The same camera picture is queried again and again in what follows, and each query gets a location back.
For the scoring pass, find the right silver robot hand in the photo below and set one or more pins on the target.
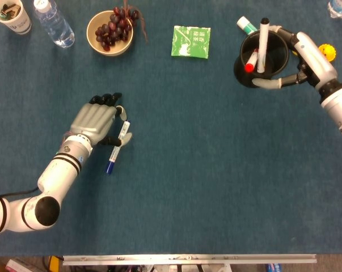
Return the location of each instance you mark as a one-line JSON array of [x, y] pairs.
[[315, 62]]

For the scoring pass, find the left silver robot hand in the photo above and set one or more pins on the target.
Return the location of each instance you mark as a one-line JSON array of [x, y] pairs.
[[94, 122]]

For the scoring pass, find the blue capped white marker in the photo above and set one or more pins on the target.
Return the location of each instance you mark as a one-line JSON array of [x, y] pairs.
[[118, 147]]

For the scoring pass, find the black capped white marker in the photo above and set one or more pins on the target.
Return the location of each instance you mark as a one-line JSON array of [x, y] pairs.
[[263, 45]]

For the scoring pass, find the red capped white marker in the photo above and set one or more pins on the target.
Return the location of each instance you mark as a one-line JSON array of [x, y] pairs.
[[251, 61]]

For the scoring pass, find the black cup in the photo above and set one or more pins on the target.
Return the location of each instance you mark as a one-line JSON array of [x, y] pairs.
[[243, 76]]

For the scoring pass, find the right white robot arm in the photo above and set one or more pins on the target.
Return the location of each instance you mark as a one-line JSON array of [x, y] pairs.
[[339, 110]]

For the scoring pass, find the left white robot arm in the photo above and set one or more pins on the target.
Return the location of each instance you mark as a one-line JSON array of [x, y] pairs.
[[40, 192]]

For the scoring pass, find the small yellow toy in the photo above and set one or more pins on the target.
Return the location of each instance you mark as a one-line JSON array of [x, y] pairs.
[[329, 52]]

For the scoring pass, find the blue labelled water bottle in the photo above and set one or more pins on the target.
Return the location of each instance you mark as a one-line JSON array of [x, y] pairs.
[[339, 8]]

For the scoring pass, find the beige bowl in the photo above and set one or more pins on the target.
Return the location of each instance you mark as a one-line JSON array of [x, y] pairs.
[[117, 51]]

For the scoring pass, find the white green glue stick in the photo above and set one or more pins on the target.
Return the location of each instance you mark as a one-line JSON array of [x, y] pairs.
[[244, 23]]

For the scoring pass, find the dark red grape bunch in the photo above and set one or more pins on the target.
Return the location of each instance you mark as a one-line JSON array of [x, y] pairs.
[[114, 28]]

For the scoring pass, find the clear unlabelled water bottle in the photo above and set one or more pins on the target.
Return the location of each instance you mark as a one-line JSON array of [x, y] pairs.
[[57, 28]]

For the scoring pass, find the blue table cloth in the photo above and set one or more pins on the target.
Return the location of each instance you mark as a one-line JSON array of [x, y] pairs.
[[187, 170]]

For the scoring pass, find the white paper cup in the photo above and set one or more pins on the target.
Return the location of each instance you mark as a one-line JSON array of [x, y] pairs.
[[20, 25]]

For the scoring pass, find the green paper packet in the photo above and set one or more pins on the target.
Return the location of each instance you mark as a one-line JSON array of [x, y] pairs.
[[190, 42]]

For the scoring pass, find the dark clips in cup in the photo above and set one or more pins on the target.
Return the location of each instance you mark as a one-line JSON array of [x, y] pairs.
[[9, 11]]

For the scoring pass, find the yellow black tool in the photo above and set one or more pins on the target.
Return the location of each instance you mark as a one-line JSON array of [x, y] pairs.
[[55, 265]]

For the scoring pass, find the pink box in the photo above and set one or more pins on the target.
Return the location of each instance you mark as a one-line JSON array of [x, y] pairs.
[[17, 266]]

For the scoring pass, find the blue printed package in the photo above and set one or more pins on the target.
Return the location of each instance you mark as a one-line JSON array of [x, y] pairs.
[[273, 268]]

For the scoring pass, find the aluminium rail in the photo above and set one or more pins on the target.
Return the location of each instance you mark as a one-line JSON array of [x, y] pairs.
[[187, 259]]

